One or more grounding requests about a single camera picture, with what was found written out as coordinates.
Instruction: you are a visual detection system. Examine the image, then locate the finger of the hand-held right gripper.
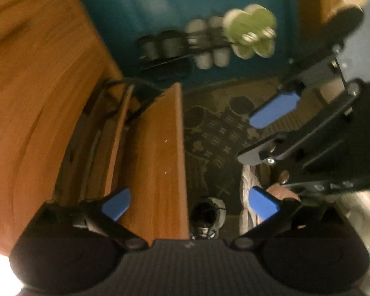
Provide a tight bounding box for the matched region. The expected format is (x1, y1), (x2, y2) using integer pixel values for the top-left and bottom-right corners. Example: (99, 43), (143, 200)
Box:
(237, 81), (362, 165)
(248, 55), (343, 129)

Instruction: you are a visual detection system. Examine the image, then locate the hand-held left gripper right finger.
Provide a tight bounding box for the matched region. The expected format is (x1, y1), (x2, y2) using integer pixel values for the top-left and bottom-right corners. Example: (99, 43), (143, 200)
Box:
(231, 186), (336, 250)

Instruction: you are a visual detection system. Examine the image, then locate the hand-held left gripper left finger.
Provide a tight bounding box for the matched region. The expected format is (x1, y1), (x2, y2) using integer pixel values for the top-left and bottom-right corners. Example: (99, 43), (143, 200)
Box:
(41, 187), (148, 250)

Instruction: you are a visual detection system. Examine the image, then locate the wooden shoe cabinet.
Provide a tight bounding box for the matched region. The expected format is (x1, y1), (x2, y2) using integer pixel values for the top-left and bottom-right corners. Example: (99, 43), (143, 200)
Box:
(0, 0), (190, 247)

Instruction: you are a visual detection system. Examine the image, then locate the person's right hand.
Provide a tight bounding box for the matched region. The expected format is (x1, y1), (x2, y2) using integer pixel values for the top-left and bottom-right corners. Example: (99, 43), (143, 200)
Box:
(269, 170), (301, 202)

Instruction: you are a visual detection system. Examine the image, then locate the white sneaker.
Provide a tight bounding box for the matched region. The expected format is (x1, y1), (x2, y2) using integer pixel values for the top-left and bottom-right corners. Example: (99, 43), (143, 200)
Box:
(239, 165), (266, 235)

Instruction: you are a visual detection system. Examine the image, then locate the grey sneaker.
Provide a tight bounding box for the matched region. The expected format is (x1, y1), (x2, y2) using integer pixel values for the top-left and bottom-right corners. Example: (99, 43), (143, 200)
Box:
(191, 197), (227, 239)

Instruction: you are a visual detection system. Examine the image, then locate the patterned doormat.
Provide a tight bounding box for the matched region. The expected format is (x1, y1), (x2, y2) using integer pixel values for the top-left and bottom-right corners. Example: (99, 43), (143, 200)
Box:
(182, 77), (327, 216)

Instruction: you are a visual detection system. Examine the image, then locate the grey slipper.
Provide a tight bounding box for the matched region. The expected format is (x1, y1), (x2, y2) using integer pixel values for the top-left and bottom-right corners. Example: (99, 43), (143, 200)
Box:
(208, 15), (232, 67)
(185, 18), (213, 70)

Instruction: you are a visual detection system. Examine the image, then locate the blue door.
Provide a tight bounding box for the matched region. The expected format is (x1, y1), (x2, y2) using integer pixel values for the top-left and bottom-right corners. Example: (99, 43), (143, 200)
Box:
(68, 0), (299, 90)

